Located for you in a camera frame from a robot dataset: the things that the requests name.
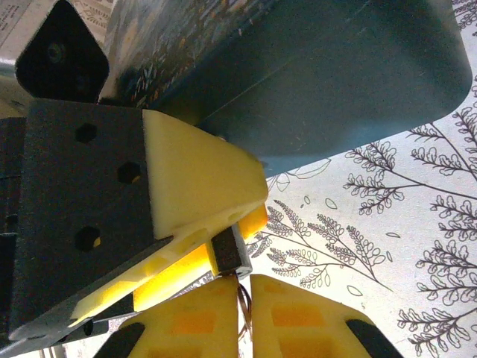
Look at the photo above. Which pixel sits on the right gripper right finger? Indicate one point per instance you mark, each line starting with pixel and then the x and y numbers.
pixel 298 328

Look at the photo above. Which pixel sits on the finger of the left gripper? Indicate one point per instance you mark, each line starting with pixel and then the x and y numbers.
pixel 197 175
pixel 175 261

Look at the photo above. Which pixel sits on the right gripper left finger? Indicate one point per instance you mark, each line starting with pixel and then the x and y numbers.
pixel 194 324

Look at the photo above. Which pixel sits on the starry night tin box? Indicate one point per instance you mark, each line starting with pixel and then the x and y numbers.
pixel 298 74

